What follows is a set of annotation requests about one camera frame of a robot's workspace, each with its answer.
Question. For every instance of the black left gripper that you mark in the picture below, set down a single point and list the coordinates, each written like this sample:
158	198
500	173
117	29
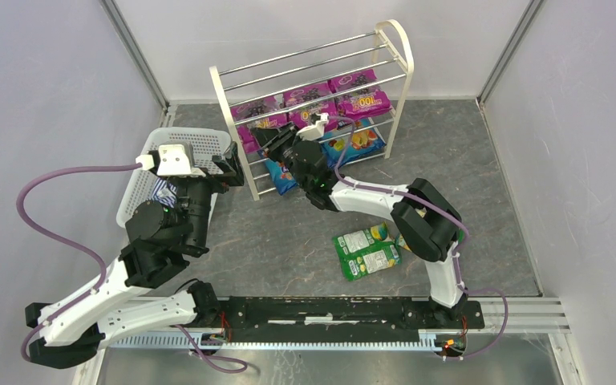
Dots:
222	173

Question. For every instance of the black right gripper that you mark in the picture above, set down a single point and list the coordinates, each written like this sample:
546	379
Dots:
280	143

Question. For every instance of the blue Slendy candy bag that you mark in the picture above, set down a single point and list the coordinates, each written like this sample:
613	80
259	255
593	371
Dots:
279	174
364	142

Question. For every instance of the green yellow Fox's candy bag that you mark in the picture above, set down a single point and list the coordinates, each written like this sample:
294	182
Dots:
401	244

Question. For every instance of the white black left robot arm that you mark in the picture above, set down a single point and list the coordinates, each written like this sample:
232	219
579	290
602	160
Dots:
162	240

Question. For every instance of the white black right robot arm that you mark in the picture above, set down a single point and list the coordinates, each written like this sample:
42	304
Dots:
430	225

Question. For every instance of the cream metal shelf rack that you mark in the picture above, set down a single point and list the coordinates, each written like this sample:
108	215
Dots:
251	96

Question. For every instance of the white plastic basket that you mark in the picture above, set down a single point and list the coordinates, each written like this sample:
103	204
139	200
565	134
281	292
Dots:
142	185

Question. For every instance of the blue striped cloth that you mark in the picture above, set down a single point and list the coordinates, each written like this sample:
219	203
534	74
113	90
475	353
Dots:
163	192

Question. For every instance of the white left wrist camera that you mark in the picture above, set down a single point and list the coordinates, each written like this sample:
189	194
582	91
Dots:
171	159

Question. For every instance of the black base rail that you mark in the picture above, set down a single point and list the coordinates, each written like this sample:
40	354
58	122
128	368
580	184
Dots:
333	319

